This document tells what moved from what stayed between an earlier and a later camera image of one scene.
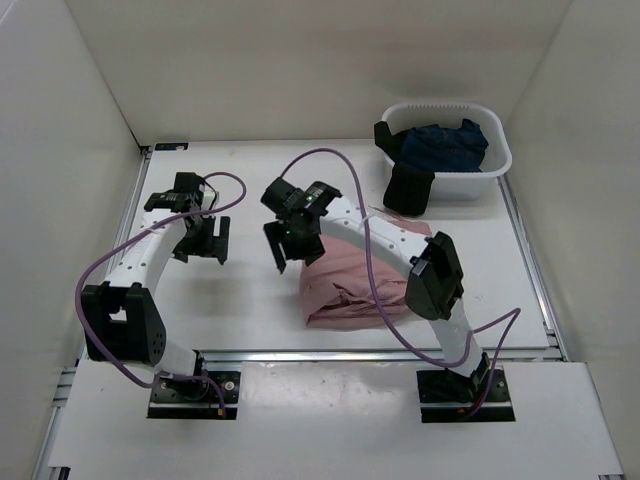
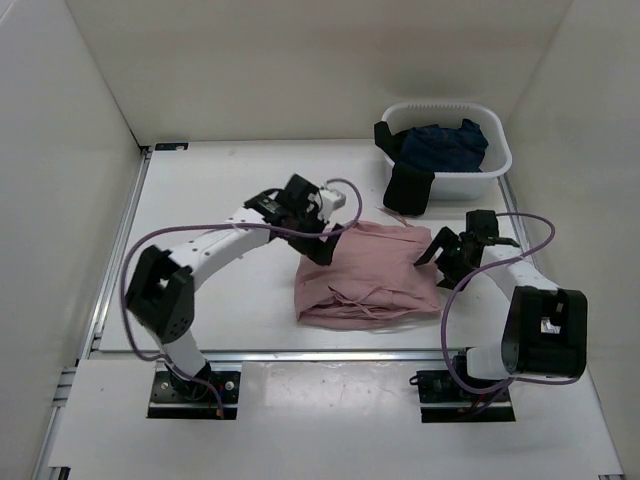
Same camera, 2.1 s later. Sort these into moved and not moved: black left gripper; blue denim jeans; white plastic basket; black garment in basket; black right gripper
Moved: black right gripper; black left gripper
Not moved: white plastic basket; blue denim jeans; black garment in basket
